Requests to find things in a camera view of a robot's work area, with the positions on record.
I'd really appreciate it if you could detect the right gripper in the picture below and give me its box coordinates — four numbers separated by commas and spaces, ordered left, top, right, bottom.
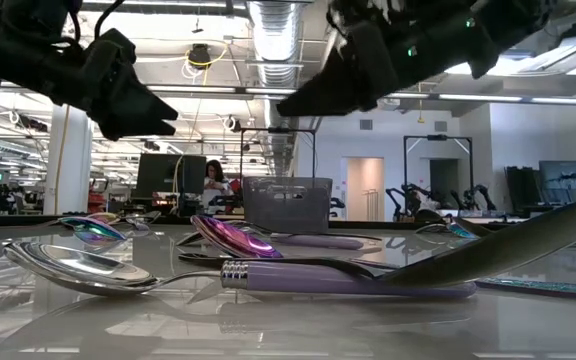
276, 0, 559, 118

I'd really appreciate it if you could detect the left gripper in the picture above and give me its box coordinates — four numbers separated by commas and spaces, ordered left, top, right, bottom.
0, 22, 180, 143

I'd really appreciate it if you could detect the silver spoon lilac handle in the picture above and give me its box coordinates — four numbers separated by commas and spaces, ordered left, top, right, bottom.
122, 211, 163, 234
2, 240, 478, 301
175, 227, 365, 251

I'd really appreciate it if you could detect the copper spoon teal handle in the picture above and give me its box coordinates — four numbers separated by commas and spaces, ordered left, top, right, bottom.
52, 211, 121, 227

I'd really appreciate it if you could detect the rainbow spoon teal handle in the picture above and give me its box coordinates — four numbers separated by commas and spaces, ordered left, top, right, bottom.
59, 216, 128, 247
415, 222, 480, 240

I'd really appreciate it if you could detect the black metal cutlery piece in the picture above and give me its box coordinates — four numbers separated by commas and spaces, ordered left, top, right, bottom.
177, 192, 576, 290

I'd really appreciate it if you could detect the black computer monitor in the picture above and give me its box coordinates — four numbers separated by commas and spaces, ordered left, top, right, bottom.
135, 153, 208, 201

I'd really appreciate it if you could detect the white support column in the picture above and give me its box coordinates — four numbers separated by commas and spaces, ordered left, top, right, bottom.
42, 103, 93, 216

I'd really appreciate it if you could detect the person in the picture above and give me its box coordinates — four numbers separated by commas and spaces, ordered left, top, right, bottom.
201, 158, 235, 214

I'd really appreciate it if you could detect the pale doorway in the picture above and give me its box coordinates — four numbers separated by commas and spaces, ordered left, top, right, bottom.
346, 157, 386, 222

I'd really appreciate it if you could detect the gray plastic cutlery caddy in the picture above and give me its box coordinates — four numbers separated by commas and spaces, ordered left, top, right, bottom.
242, 175, 334, 235

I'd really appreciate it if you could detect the ceiling light strip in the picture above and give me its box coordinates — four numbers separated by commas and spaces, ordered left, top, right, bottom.
385, 91, 576, 107

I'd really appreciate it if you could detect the black upright panel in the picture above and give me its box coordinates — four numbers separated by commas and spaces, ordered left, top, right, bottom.
505, 165, 542, 214

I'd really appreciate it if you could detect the dark computer monitor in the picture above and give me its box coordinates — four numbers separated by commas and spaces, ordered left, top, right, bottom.
538, 159, 576, 204

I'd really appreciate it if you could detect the silver spiral air duct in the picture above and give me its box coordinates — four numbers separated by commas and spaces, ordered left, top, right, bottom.
246, 0, 303, 176

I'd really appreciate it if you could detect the black metal stand frame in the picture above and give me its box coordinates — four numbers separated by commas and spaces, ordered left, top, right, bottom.
402, 133, 474, 221

